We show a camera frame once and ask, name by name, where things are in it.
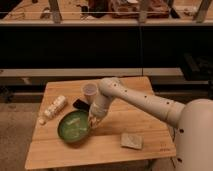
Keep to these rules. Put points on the translucent plastic cup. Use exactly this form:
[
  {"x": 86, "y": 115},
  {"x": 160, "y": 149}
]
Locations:
[{"x": 89, "y": 91}]

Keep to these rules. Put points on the green ceramic bowl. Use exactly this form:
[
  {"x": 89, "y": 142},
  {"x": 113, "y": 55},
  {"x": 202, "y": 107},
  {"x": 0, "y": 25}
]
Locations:
[{"x": 74, "y": 127}]

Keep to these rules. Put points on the wooden shelf rack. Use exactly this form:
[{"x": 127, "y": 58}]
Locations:
[{"x": 107, "y": 12}]

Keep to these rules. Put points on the small black rectangular object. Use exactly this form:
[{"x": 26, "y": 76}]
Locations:
[{"x": 79, "y": 104}]

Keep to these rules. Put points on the beige sponge block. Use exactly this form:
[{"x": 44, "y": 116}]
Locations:
[{"x": 131, "y": 141}]

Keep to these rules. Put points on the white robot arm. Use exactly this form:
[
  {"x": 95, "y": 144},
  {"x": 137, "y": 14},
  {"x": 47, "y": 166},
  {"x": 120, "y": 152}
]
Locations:
[{"x": 193, "y": 121}]

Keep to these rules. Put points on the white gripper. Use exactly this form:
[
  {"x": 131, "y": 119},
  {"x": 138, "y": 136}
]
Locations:
[{"x": 94, "y": 121}]

